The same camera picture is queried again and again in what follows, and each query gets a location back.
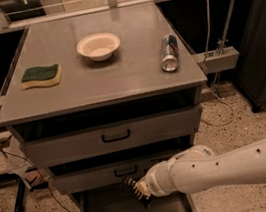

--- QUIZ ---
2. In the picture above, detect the grey middle drawer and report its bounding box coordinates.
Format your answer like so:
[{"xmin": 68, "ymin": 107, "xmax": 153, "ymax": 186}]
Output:
[{"xmin": 50, "ymin": 147, "xmax": 186, "ymax": 194}]

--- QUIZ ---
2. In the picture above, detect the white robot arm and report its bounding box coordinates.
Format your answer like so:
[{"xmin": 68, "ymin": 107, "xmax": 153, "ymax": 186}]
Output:
[{"xmin": 134, "ymin": 139, "xmax": 266, "ymax": 199}]

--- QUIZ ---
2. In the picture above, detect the silver blue drink can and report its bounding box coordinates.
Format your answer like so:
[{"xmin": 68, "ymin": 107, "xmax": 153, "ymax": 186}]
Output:
[{"xmin": 161, "ymin": 34, "xmax": 179, "ymax": 73}]

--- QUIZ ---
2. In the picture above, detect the black rxbar chocolate wrapper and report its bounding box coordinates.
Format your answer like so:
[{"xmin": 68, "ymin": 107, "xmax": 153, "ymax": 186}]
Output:
[{"xmin": 120, "ymin": 176, "xmax": 152, "ymax": 209}]

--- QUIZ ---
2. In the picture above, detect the grey top drawer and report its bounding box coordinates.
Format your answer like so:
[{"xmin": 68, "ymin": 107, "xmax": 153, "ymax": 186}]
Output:
[{"xmin": 21, "ymin": 105, "xmax": 202, "ymax": 168}]

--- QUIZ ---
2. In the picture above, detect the grey drawer cabinet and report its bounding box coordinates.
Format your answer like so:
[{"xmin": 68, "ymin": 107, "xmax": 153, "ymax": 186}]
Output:
[{"xmin": 0, "ymin": 0, "xmax": 231, "ymax": 212}]

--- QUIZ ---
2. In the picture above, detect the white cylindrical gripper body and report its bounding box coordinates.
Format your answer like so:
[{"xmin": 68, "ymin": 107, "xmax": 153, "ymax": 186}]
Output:
[{"xmin": 145, "ymin": 161, "xmax": 176, "ymax": 197}]

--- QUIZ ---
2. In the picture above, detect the white paper bowl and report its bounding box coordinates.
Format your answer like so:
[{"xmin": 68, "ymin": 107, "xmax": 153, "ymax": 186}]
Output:
[{"xmin": 77, "ymin": 33, "xmax": 121, "ymax": 62}]

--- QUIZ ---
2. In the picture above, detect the grey metal bracket block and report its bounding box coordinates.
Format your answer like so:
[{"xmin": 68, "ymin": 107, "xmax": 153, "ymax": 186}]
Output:
[{"xmin": 193, "ymin": 47, "xmax": 239, "ymax": 74}]

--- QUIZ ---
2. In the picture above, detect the black clamp tool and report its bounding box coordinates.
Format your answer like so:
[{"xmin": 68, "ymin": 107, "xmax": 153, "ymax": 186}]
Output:
[{"xmin": 14, "ymin": 168, "xmax": 49, "ymax": 212}]

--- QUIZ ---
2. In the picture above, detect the black floor cable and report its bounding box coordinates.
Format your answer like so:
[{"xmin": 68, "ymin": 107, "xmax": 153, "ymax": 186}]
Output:
[{"xmin": 0, "ymin": 103, "xmax": 81, "ymax": 212}]

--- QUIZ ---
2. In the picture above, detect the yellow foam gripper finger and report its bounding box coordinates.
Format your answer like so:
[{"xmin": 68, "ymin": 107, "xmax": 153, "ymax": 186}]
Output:
[{"xmin": 136, "ymin": 180, "xmax": 151, "ymax": 197}]

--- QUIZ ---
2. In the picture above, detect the green yellow sponge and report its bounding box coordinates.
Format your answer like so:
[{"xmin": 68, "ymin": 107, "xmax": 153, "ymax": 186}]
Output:
[{"xmin": 21, "ymin": 64, "xmax": 62, "ymax": 90}]

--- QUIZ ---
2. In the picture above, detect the white power cable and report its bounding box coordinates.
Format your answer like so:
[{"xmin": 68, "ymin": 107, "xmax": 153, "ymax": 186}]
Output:
[{"xmin": 180, "ymin": 0, "xmax": 238, "ymax": 131}]

